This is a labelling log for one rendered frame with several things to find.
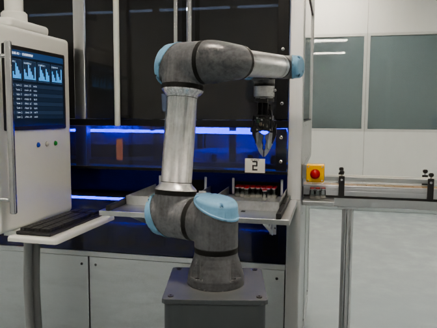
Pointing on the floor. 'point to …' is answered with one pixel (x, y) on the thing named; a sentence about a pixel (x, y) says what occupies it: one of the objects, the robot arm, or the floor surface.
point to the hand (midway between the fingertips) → (264, 153)
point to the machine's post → (294, 166)
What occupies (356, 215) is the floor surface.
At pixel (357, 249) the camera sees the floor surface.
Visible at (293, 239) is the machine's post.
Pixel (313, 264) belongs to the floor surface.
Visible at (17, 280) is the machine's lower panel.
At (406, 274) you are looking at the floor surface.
